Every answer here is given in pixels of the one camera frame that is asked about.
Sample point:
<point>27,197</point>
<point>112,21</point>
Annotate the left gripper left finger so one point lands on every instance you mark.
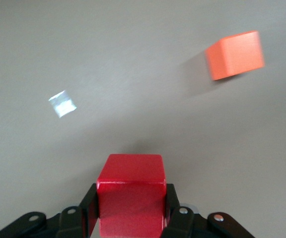
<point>71,223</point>

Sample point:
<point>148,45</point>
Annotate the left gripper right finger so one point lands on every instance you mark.
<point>182,223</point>

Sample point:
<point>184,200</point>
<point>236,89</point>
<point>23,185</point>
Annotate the red wooden block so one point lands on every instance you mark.
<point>130,193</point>

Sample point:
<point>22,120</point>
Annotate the orange wooden block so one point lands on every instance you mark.
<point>235,54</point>

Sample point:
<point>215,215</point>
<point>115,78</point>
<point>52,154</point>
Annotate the clear tape piece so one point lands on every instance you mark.
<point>62,104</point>

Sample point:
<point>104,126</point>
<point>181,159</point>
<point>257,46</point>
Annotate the brown table cover sheet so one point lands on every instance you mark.
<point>133,49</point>

